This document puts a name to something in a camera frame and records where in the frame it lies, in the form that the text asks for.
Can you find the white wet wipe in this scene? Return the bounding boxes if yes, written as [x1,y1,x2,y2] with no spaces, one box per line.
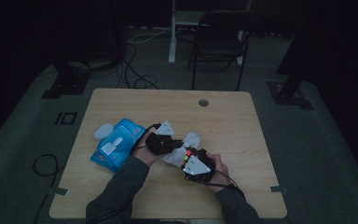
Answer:
[162,132,203,167]

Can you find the right hand-held gripper cable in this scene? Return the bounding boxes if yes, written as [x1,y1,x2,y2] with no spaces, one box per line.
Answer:
[199,169,246,198]

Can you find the black stand base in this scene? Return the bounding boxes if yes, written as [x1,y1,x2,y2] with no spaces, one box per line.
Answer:
[267,74,314,110]
[41,60,91,100]

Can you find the person's left hand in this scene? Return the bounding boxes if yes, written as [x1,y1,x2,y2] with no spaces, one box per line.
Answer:
[133,141,164,166]

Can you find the black folding chair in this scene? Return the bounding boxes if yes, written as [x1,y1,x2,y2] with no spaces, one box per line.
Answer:
[187,10,261,91]

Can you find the hand-held gripper cable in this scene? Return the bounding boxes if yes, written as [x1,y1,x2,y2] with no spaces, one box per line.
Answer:
[130,123,162,157]
[199,169,246,198]

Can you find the blue wet wipes packet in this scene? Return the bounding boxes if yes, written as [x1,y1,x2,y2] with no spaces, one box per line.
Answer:
[90,118,147,174]

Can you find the white desk frame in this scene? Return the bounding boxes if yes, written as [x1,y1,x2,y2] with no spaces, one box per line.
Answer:
[168,0,253,67]

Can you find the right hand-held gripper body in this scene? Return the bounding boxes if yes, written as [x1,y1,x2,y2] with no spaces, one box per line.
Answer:
[182,148,215,183]

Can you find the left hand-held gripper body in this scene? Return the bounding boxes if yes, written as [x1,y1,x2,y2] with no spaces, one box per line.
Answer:
[145,120,175,157]

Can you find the person's right hand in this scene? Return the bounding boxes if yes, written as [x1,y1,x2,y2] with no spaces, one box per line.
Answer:
[213,152,231,193]

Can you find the left hand-held gripper cable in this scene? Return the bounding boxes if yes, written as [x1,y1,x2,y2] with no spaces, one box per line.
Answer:
[130,123,162,157]

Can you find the grey tape piece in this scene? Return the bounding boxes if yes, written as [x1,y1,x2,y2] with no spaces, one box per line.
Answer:
[269,185,289,194]
[54,186,69,197]

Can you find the white floor cable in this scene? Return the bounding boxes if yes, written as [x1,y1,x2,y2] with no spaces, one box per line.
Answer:
[126,27,172,45]

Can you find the black floor cables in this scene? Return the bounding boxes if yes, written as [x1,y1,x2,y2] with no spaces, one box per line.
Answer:
[116,41,161,91]

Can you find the black looped floor cable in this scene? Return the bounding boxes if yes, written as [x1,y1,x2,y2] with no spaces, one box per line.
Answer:
[32,153,67,224]

